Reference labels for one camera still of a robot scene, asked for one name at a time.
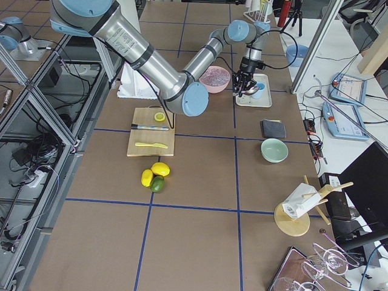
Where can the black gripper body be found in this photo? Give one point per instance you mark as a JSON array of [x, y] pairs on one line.
[[247, 65]]

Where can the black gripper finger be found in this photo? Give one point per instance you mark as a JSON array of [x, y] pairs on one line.
[[250, 84], [238, 86]]

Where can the lemon slice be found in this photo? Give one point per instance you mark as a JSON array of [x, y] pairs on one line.
[[159, 117]]

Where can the clear fake ice cubes pile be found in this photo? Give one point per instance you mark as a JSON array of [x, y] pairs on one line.
[[216, 76]]

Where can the wooden mug tree stand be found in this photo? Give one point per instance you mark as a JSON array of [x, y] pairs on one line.
[[300, 226]]

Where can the black monitor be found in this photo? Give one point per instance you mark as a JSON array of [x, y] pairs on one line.
[[368, 194]]

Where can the metal ice scoop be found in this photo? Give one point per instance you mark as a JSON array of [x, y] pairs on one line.
[[251, 91]]

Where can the yellow lemon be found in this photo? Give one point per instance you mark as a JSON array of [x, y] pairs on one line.
[[147, 177], [160, 169]]

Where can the green ceramic bowl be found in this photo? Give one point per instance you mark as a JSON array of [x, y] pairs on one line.
[[274, 150]]

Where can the red bottle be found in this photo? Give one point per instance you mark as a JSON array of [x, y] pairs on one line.
[[284, 13]]

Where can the light blue plastic cup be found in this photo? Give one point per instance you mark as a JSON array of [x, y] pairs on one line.
[[261, 90]]

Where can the pink plastic bowl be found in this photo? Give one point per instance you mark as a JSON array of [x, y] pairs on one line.
[[217, 89]]

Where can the metal cylinder rod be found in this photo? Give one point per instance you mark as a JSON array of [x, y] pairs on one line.
[[148, 127]]

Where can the blue bowl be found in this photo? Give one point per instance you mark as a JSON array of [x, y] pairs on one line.
[[295, 54]]

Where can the yellow plastic knife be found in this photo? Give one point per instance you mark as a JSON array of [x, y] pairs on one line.
[[157, 145]]

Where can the dark grey folded cloth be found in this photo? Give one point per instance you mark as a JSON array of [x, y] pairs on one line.
[[272, 129]]

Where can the green lime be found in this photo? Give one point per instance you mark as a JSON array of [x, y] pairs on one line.
[[157, 184]]

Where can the white wire cup rack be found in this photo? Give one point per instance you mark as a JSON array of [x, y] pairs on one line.
[[258, 10]]

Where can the white paper carton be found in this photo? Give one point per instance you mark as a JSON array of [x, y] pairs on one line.
[[301, 200]]

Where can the blue teach pendant tablet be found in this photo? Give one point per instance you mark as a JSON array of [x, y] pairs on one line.
[[348, 88]]

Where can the wooden cutting board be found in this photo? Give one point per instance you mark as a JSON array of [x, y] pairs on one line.
[[145, 116]]

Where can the cream bear tray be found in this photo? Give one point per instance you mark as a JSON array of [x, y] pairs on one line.
[[262, 98]]

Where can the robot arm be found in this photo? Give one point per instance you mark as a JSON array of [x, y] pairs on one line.
[[180, 92], [14, 35]]

